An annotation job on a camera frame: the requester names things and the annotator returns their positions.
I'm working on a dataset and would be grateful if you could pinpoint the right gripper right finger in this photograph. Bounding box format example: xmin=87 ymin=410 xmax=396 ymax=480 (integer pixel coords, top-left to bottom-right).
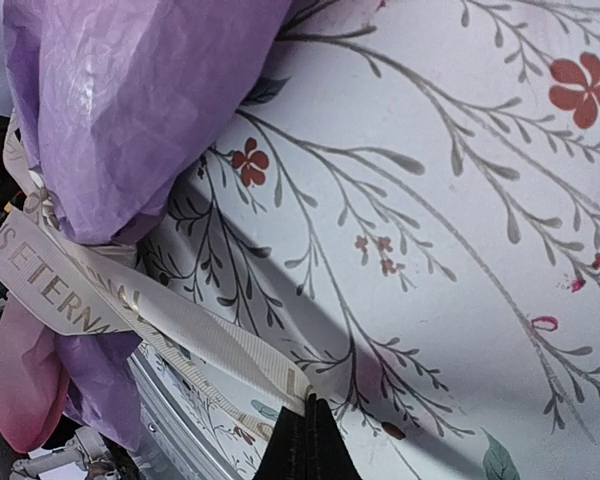
xmin=305 ymin=397 xmax=361 ymax=480

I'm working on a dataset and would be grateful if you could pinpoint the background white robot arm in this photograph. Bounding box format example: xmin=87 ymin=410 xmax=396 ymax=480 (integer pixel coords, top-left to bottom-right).
xmin=10 ymin=394 xmax=360 ymax=479

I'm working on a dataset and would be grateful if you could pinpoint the pink wrapping paper sheet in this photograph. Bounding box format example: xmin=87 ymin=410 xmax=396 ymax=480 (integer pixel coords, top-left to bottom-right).
xmin=0 ymin=1 xmax=291 ymax=453

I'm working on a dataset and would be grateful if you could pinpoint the white printed ribbon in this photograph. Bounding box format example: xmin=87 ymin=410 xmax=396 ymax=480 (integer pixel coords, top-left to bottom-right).
xmin=0 ymin=118 xmax=313 ymax=439

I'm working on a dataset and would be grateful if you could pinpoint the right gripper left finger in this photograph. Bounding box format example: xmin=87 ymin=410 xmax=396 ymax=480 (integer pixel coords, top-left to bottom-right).
xmin=253 ymin=407 xmax=306 ymax=480

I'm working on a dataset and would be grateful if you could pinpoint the front aluminium rail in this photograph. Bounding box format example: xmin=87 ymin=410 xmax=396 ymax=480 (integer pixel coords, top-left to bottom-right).
xmin=129 ymin=353 xmax=240 ymax=480

